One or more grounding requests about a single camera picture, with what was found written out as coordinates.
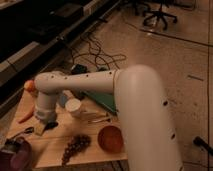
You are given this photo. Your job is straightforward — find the black object on floor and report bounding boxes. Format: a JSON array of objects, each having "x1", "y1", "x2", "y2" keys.
[{"x1": 193, "y1": 136, "x2": 213, "y2": 156}]

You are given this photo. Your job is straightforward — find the black power adapter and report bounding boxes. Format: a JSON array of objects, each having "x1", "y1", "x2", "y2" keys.
[{"x1": 71, "y1": 64, "x2": 87, "y2": 75}]

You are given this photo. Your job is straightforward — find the black office chair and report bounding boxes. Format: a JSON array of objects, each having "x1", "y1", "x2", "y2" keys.
[{"x1": 121, "y1": 0, "x2": 179, "y2": 31}]

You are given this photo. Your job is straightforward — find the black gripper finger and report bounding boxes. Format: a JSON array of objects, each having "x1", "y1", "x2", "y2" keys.
[{"x1": 45, "y1": 122, "x2": 58, "y2": 130}]

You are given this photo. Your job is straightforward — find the orange carrot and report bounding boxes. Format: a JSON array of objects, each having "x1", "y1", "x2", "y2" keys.
[{"x1": 18, "y1": 106, "x2": 35, "y2": 124}]

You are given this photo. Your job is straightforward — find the orange peach fruit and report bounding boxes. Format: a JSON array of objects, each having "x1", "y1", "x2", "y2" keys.
[{"x1": 24, "y1": 80, "x2": 36, "y2": 92}]

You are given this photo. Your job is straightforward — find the metal fork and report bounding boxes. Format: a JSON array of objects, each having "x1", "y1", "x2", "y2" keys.
[{"x1": 88, "y1": 118, "x2": 111, "y2": 124}]

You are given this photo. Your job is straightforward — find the wooden utensil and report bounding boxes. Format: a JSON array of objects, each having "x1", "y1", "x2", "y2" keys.
[{"x1": 80, "y1": 112, "x2": 108, "y2": 120}]

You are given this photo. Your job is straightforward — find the black floor cables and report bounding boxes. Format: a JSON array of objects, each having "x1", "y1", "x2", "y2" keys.
[{"x1": 55, "y1": 33, "x2": 128, "y2": 73}]

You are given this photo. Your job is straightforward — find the white cup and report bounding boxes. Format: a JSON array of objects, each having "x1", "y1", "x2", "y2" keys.
[{"x1": 65, "y1": 98, "x2": 82, "y2": 117}]

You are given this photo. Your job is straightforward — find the bunch of dark grapes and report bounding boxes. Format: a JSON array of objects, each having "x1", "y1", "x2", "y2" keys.
[{"x1": 62, "y1": 134, "x2": 91, "y2": 165}]

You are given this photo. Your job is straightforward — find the orange bowl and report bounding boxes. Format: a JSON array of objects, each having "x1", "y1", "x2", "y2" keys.
[{"x1": 97, "y1": 126, "x2": 124, "y2": 153}]

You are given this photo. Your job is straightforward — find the dark shelf unit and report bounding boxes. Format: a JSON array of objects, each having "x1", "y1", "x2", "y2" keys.
[{"x1": 0, "y1": 0, "x2": 119, "y2": 111}]

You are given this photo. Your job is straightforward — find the metal spoon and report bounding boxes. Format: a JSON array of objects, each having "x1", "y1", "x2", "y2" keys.
[{"x1": 9, "y1": 127, "x2": 34, "y2": 139}]

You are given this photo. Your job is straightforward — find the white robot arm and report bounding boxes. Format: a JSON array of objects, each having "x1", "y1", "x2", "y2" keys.
[{"x1": 34, "y1": 65, "x2": 184, "y2": 171}]

